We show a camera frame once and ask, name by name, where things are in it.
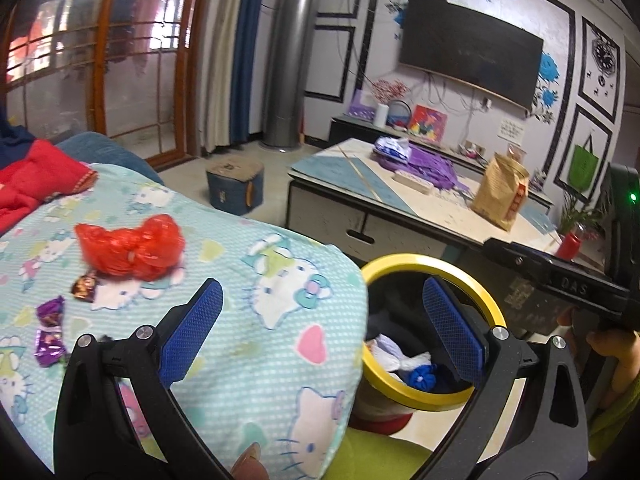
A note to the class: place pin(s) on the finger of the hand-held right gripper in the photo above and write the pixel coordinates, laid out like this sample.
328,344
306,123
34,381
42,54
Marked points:
515,257

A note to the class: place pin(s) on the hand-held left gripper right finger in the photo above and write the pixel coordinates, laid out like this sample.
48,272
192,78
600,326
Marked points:
452,330

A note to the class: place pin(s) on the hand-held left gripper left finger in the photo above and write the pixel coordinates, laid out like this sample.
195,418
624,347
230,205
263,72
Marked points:
192,330

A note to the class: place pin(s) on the yellow rimmed black bin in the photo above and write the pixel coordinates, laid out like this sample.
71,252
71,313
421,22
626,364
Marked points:
425,402

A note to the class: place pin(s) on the red plastic bag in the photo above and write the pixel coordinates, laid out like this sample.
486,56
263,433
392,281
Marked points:
130,250

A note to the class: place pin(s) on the brown candy wrapper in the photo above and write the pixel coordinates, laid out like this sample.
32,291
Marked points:
85,285

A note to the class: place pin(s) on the purple single candy wrapper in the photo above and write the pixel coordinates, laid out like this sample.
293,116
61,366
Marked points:
50,332

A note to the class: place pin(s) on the person's right forearm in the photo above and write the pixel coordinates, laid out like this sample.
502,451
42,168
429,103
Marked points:
620,420

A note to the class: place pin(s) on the person's right hand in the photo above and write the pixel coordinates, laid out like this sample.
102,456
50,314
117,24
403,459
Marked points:
622,355

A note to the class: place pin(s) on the person's left hand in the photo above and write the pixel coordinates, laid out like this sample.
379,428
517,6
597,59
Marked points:
248,462

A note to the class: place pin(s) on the red vase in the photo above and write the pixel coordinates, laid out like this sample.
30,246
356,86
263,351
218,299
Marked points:
569,247

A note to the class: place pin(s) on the brown paper bag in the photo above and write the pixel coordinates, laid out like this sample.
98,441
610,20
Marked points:
500,192

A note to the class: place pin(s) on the green potted plant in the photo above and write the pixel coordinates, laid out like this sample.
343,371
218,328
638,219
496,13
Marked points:
575,215

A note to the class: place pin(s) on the cat printed blanket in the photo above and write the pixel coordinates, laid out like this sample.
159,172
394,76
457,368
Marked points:
240,270

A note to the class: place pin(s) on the green tote bag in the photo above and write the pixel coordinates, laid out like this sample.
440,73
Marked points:
582,165

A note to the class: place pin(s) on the purple bag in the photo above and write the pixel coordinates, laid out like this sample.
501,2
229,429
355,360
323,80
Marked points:
435,167

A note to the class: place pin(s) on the blue storage stool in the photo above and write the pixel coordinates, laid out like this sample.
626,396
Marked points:
235,187

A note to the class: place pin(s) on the colourful picture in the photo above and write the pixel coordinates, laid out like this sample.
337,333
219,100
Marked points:
427,122

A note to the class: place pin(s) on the white blue plastic bag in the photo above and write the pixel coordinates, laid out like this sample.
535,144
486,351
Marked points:
392,146

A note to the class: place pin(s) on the white coffee table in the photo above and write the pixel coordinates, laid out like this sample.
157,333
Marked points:
350,195

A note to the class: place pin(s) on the round glass ornament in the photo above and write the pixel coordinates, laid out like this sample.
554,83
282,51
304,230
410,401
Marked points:
398,112

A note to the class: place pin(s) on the white cylinder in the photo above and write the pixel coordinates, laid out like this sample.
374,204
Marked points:
381,115

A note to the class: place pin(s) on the blue denim cloth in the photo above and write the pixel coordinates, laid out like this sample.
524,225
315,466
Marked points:
105,150

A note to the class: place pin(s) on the red flower bunch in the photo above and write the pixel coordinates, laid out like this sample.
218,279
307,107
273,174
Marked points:
390,90

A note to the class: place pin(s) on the purple box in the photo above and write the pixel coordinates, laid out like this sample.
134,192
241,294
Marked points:
362,107

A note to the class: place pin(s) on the black tv stand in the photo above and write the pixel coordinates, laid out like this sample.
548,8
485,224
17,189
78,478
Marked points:
345,127

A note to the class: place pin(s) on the red floral padded jacket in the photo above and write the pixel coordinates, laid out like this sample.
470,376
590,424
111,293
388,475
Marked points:
35,180

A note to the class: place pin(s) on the beige curtain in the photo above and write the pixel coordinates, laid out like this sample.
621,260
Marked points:
220,50

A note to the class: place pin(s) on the blue curtain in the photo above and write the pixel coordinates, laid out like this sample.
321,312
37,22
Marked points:
250,50

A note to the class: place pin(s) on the silver tower air conditioner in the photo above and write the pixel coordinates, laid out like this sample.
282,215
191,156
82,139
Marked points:
292,60

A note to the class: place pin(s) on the wood framed glass door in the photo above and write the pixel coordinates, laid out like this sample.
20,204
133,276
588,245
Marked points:
100,50

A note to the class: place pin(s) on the white wall paper sheet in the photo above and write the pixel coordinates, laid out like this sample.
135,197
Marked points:
511,130

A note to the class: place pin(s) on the black wall television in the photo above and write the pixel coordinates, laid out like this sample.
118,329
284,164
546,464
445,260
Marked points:
470,60

